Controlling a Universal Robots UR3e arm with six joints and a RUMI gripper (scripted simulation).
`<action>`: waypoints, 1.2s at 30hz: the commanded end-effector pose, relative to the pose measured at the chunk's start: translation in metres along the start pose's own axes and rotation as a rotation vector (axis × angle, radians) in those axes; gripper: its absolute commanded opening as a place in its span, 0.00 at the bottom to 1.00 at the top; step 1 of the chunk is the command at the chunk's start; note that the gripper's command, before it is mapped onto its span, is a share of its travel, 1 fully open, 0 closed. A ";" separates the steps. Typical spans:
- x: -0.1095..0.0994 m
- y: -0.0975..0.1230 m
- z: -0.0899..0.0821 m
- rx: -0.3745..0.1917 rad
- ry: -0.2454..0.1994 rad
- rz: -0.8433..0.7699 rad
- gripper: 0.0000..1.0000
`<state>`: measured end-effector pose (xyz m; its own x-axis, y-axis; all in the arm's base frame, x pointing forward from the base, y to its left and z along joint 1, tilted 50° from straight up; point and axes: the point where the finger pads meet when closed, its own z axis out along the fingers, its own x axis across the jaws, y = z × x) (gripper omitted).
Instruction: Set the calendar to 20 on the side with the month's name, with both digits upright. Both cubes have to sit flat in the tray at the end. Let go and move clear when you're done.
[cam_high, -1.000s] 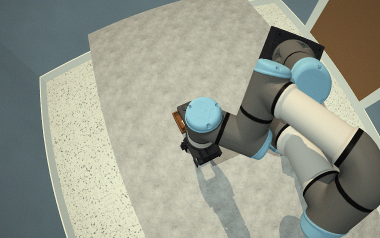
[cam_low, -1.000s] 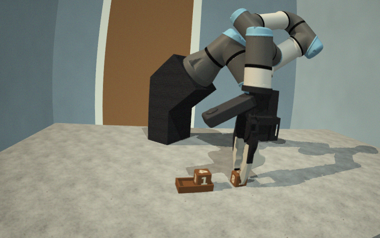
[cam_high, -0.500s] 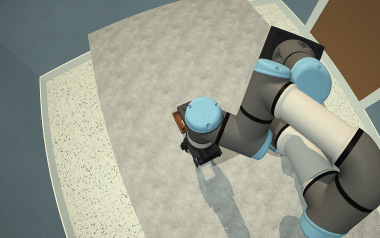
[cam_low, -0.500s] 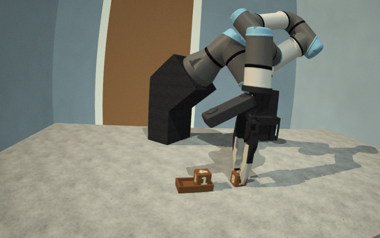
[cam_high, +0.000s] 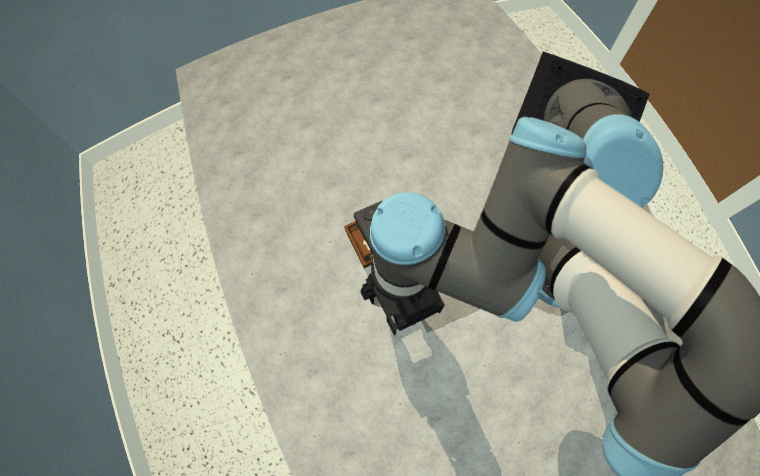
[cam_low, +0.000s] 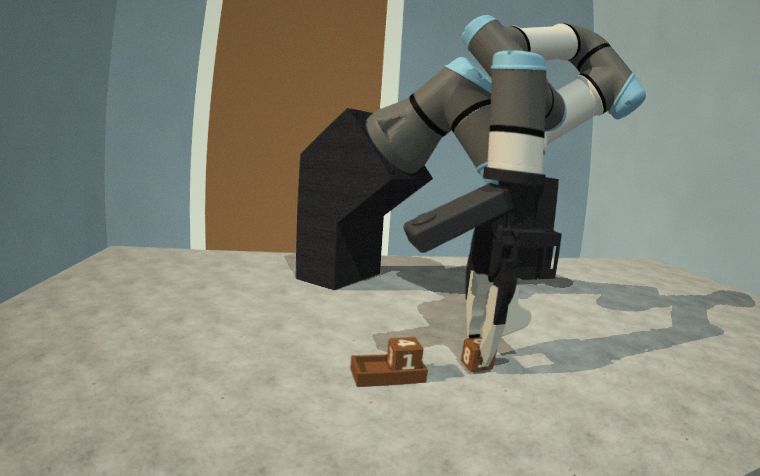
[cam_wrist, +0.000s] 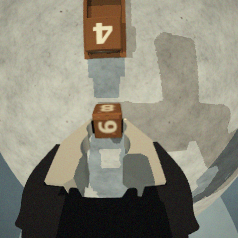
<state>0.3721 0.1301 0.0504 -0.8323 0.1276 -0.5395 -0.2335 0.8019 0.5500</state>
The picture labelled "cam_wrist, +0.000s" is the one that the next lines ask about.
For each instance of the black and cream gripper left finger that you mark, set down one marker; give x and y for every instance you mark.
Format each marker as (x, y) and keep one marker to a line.
(64, 167)

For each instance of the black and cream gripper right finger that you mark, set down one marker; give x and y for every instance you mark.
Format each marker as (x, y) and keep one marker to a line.
(150, 169)

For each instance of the brown wooden tray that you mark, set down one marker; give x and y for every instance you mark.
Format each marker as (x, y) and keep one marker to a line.
(105, 8)

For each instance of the brown cube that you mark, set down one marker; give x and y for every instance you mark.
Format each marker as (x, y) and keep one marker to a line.
(103, 34)
(107, 120)

